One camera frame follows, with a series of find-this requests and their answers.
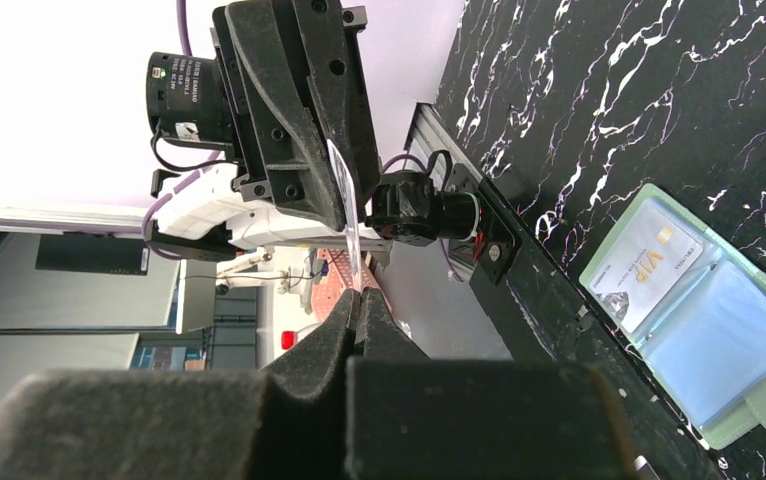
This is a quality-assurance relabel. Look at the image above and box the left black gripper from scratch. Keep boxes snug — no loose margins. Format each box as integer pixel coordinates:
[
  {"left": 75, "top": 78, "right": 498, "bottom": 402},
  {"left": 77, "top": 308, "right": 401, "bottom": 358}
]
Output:
[{"left": 145, "top": 1, "right": 381, "bottom": 229}]

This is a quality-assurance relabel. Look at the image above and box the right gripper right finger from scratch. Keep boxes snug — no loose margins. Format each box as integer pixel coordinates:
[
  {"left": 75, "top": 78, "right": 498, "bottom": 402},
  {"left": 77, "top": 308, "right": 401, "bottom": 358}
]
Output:
[{"left": 346, "top": 289, "right": 638, "bottom": 479}]

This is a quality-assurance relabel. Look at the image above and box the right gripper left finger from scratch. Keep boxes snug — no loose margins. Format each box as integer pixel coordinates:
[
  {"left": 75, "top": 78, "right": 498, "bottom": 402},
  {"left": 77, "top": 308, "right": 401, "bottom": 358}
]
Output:
[{"left": 0, "top": 290, "right": 360, "bottom": 479}]

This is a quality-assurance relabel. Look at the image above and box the green card holder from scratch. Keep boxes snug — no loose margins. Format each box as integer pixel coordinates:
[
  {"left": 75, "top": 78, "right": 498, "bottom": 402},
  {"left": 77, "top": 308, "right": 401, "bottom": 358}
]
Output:
[{"left": 579, "top": 184, "right": 766, "bottom": 449}]

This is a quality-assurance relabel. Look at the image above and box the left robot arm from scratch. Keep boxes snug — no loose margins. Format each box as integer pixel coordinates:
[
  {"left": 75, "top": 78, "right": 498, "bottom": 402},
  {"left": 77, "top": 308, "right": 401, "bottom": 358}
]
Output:
[{"left": 141, "top": 1, "right": 484, "bottom": 261}]

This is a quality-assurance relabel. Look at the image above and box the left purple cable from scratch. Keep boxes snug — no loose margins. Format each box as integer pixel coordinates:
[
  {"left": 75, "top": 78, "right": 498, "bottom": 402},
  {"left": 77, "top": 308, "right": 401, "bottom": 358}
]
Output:
[{"left": 141, "top": 0, "right": 464, "bottom": 283}]

